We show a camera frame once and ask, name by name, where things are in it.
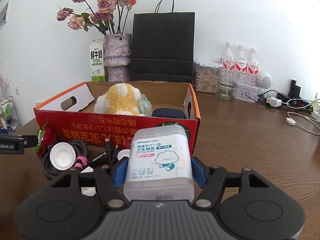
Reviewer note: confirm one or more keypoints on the white tin box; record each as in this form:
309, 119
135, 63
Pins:
246, 93

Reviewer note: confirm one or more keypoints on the white yellow plush toy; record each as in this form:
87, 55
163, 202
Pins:
120, 99

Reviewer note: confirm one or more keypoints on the white round speaker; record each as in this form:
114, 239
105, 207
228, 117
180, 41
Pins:
264, 80

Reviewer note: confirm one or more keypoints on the white power adapter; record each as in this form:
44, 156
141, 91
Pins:
274, 102

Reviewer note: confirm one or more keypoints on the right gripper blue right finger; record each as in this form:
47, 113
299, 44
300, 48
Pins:
210, 181

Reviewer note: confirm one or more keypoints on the white round jar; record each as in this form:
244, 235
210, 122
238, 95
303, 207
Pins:
123, 153

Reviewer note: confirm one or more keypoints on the dark navy pouch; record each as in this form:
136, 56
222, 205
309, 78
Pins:
168, 113

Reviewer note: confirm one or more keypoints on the crumpled white tissue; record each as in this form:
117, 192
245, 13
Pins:
88, 191

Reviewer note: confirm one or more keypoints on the purple textured vase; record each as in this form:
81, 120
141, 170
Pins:
117, 56

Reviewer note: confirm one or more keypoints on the red orange cardboard box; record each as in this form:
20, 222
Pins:
70, 113

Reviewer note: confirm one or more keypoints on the cotton swab plastic box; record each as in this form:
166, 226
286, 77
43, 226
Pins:
159, 166

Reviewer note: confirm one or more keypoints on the red green flower brooch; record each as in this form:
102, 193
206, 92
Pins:
46, 137

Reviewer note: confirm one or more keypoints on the empty clear glass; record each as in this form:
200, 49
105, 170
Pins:
225, 91

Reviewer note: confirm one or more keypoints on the green white milk carton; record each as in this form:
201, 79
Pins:
96, 50

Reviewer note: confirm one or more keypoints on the black power strip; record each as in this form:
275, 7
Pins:
291, 101

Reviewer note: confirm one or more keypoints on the black paper shopping bag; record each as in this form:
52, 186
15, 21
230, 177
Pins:
162, 46

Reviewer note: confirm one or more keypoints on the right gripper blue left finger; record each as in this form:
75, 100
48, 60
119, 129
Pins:
108, 182

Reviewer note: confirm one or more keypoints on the right water bottle red label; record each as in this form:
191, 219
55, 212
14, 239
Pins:
253, 67

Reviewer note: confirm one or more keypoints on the dried pink rose bouquet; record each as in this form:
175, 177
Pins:
107, 16

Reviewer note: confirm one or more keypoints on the clear jar of seeds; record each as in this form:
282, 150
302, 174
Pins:
206, 76

